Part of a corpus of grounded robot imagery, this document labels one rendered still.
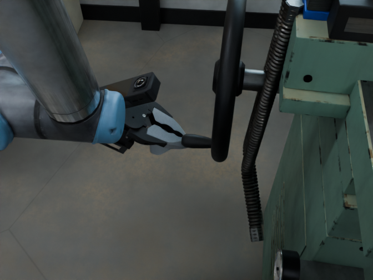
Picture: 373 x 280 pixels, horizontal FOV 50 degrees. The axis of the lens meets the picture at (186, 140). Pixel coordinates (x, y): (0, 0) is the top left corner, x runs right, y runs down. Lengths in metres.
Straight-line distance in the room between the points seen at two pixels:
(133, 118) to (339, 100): 0.32
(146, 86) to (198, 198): 0.91
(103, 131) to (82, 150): 1.12
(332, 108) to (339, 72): 0.05
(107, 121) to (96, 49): 1.58
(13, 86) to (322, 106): 0.43
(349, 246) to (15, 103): 0.53
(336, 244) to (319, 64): 0.28
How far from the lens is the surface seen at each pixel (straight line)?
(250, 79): 0.67
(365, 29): 0.55
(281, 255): 0.65
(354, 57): 0.57
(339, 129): 0.64
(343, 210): 0.59
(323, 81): 0.59
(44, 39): 0.40
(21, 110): 0.58
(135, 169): 1.56
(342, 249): 0.69
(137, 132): 0.67
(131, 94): 0.63
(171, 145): 0.70
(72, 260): 1.42
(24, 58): 0.41
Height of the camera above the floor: 1.27
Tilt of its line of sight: 51 degrees down
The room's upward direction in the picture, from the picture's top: straight up
